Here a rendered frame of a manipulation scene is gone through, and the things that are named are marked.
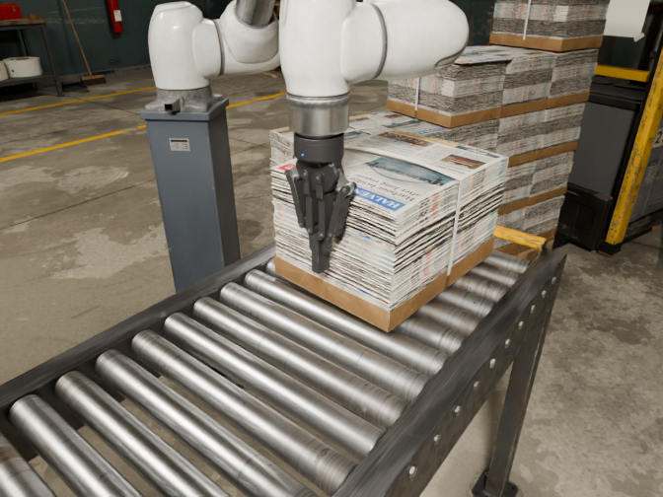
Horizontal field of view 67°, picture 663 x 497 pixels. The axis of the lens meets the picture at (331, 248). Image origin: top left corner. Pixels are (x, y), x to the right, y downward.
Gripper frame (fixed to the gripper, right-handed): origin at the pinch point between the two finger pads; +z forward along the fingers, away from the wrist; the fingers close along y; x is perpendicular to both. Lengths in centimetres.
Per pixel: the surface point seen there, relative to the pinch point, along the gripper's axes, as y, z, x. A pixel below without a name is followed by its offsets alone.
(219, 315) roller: 14.9, 13.4, 10.9
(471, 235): -14.3, 4.0, -29.0
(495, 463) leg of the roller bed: -25, 79, -46
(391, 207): -10.8, -9.6, -3.9
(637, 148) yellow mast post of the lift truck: -18, 32, -219
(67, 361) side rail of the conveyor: 23.9, 13.0, 34.3
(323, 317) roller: 0.5, 14.3, -1.1
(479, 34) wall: 296, 37, -761
